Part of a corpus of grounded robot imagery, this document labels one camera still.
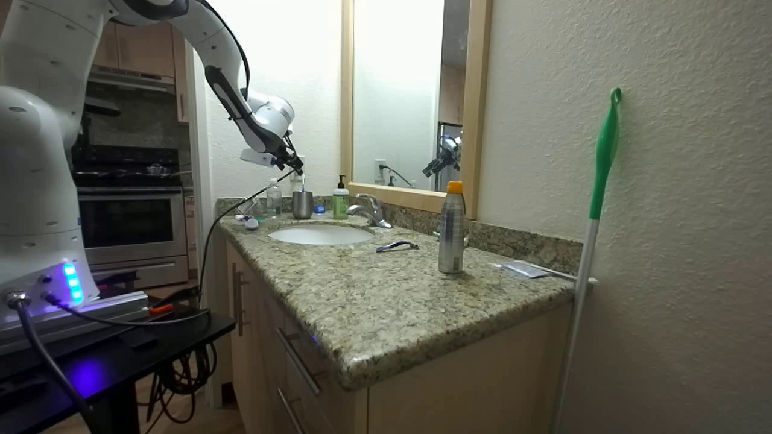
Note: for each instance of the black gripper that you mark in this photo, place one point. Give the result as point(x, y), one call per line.
point(277, 144)

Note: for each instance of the clear plastic bottle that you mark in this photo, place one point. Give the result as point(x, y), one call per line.
point(277, 203)

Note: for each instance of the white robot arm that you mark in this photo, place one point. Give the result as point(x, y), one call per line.
point(40, 201)

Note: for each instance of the stainless steel cup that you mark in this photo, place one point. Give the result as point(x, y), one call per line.
point(301, 206)

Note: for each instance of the small blue object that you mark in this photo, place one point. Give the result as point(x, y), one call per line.
point(318, 208)

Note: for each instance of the green soap pump dispenser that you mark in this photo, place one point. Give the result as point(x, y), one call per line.
point(340, 203)

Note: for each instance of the white oval sink basin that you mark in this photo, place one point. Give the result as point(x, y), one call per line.
point(318, 235)

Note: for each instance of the chrome faucet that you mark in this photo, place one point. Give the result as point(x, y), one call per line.
point(369, 211)

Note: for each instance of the silver spray can orange cap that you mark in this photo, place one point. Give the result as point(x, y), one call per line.
point(452, 231)

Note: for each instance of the stainless steel oven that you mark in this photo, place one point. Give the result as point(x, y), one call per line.
point(133, 224)

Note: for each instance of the black orange clamp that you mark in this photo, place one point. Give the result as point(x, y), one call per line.
point(163, 309)

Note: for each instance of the wooden upper kitchen cabinet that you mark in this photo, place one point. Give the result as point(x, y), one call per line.
point(136, 48)

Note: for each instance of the flat white packet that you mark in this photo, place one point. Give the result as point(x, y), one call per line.
point(525, 268)

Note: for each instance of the black robot table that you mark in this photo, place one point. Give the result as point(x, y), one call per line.
point(122, 361)

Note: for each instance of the wooden vanity cabinet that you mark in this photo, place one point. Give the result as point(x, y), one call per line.
point(450, 401)

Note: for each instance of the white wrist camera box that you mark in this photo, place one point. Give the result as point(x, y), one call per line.
point(257, 157)

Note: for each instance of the wood framed wall mirror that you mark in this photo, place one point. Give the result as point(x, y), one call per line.
point(473, 104)

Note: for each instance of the aluminium mounting rail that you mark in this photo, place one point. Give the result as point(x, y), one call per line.
point(112, 306)

